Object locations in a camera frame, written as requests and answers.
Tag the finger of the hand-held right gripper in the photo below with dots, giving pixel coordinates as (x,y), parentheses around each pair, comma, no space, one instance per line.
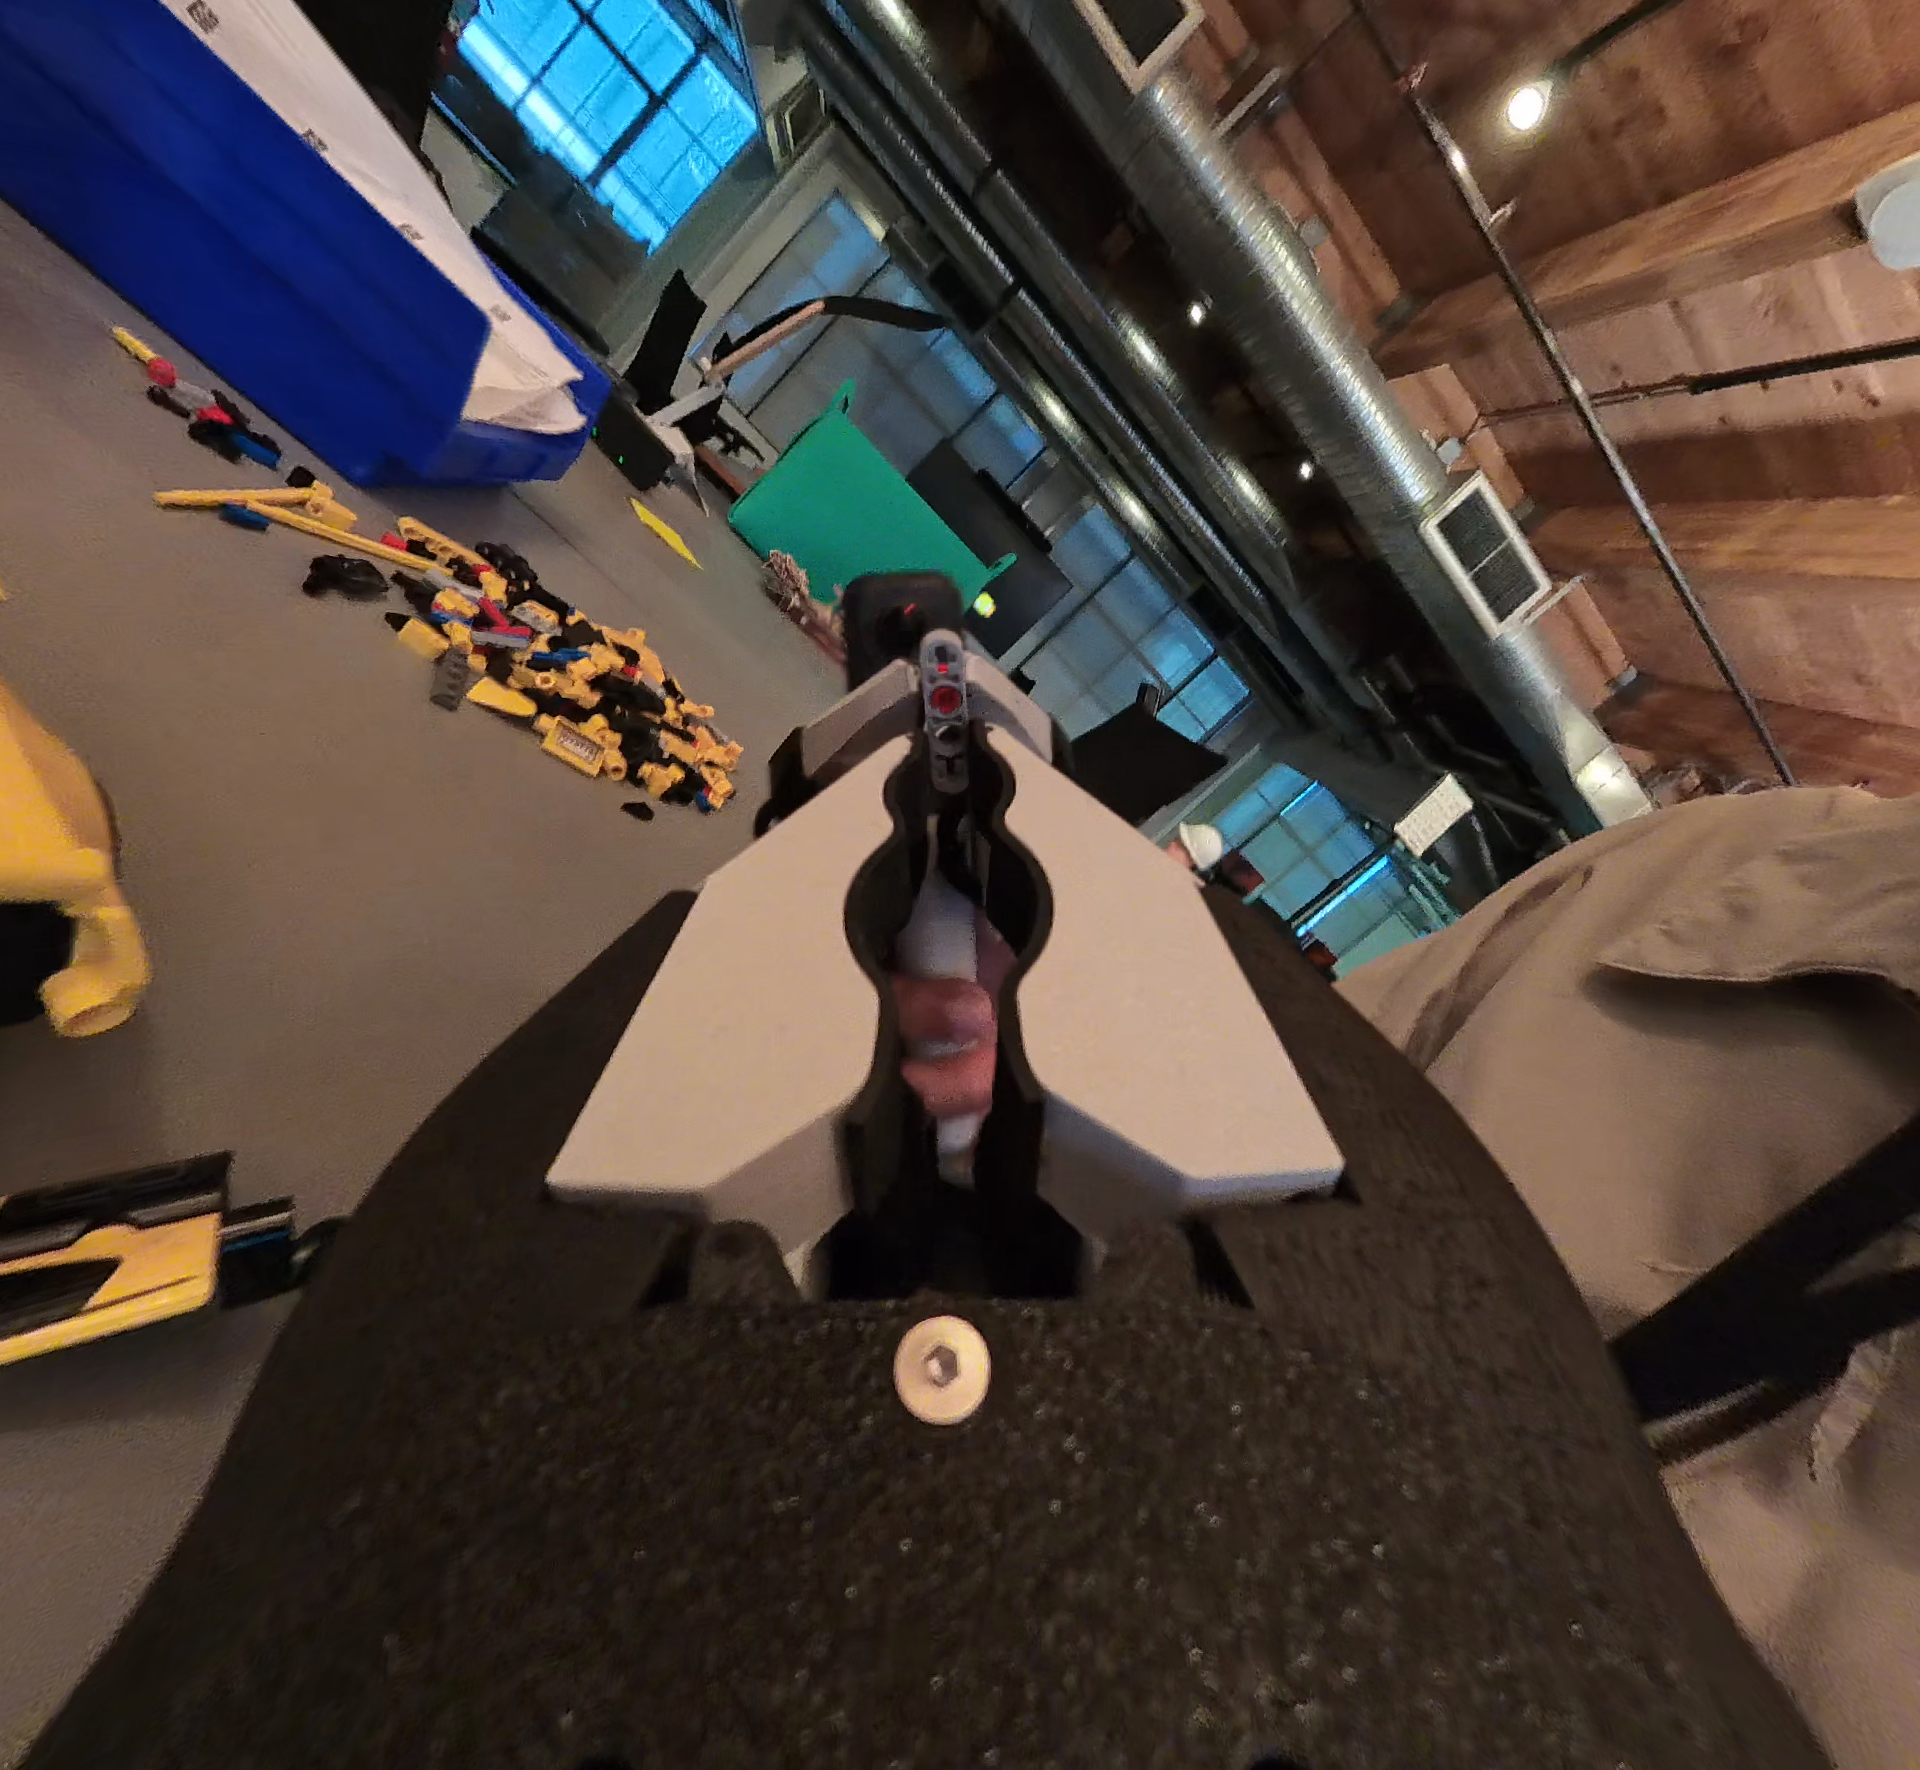
(857,735)
(1012,710)

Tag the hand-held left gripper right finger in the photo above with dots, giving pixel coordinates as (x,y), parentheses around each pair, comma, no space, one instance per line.
(1180,1049)

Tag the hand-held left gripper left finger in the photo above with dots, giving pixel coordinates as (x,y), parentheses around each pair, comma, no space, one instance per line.
(703,1049)

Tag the grey toy beam red pins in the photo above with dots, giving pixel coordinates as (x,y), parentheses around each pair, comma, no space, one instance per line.
(941,735)

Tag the grey desk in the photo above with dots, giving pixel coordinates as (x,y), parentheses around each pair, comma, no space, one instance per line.
(375,929)

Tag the person's right hand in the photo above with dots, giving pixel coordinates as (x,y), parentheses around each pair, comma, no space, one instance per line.
(955,1034)

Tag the green felt bag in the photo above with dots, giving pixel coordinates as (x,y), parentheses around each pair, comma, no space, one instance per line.
(843,505)

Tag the black partition panel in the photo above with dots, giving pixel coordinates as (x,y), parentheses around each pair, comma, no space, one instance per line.
(1146,764)

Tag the mannequin head white hard hat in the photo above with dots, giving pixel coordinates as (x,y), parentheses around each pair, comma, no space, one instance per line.
(1202,845)

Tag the yellow paper slip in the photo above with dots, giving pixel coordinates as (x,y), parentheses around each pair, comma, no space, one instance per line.
(662,532)

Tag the pile of loose toy bricks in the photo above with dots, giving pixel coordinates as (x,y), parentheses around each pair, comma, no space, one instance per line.
(599,704)

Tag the black electronic box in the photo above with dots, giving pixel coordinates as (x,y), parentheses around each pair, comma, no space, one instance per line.
(629,444)

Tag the black high-back chair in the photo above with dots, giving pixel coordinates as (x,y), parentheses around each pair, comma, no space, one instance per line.
(662,337)

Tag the person's beige jacket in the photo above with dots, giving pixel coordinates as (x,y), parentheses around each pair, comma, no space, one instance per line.
(1646,1016)

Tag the yellow black toy assembly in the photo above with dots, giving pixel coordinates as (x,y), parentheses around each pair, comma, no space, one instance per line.
(106,1276)

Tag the blue paned window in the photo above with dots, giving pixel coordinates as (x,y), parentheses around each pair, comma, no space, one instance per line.
(599,43)

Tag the yellow toy car model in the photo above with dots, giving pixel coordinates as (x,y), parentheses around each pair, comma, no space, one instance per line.
(65,845)

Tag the cluster of small toy pins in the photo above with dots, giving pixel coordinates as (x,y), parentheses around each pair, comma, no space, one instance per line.
(224,427)

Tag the blue plastic bin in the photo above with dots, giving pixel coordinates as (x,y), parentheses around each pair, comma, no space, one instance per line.
(224,196)

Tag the white paper bags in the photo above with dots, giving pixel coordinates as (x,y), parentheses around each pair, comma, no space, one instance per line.
(296,63)

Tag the wall television screen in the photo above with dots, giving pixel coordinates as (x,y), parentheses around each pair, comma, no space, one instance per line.
(972,497)

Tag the metal ventilation duct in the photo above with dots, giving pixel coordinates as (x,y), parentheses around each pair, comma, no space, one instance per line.
(1276,297)

